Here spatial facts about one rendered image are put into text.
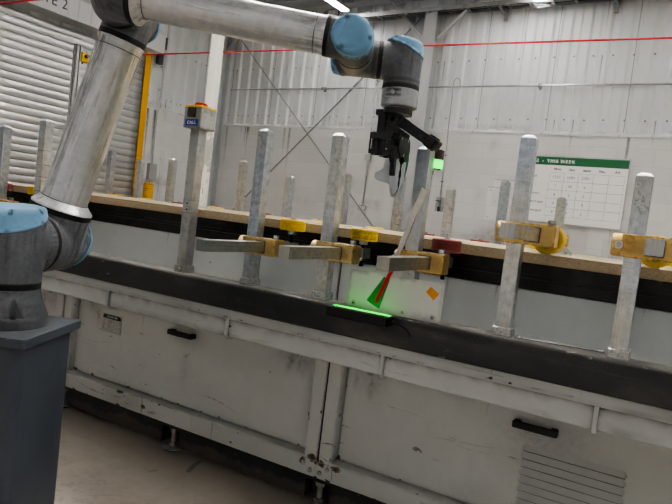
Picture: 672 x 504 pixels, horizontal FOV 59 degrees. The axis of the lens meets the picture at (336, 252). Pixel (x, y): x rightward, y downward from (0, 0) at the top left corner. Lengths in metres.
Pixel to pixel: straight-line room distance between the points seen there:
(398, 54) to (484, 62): 8.05
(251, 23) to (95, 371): 1.70
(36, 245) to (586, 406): 1.29
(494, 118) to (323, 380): 7.63
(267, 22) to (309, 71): 9.60
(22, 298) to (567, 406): 1.25
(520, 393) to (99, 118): 1.21
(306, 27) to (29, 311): 0.88
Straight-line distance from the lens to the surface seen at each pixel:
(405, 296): 1.52
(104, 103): 1.61
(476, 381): 1.53
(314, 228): 1.87
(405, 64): 1.49
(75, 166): 1.62
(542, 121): 9.05
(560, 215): 2.54
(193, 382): 2.29
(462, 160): 9.27
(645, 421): 1.49
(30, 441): 1.56
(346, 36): 1.36
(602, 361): 1.42
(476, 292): 1.70
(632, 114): 8.82
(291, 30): 1.39
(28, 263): 1.49
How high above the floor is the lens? 0.93
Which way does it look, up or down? 3 degrees down
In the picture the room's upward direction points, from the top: 7 degrees clockwise
